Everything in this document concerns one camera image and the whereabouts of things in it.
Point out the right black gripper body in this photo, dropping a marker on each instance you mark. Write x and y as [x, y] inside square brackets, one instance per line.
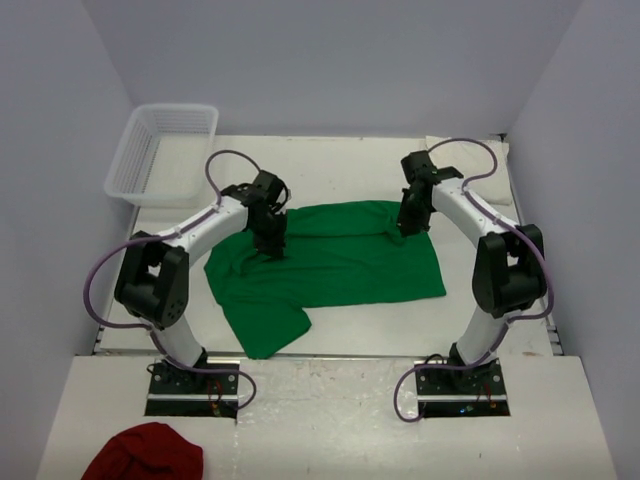
[414, 217]

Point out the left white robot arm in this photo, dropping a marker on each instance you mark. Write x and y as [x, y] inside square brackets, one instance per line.
[154, 280]

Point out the red t shirt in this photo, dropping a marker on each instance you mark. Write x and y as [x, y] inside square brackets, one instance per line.
[147, 451]

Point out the green t shirt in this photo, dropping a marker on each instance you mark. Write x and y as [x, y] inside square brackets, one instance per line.
[336, 255]

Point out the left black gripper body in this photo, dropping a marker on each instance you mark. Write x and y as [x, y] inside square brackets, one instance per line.
[274, 222]

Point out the folded white t shirt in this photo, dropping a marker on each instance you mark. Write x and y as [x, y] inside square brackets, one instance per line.
[472, 160]

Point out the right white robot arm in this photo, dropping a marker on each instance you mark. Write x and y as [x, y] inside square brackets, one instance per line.
[508, 276]

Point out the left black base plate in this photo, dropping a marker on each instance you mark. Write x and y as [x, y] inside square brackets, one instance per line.
[178, 393]

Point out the white plastic basket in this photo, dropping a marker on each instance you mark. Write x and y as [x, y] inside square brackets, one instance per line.
[159, 162]

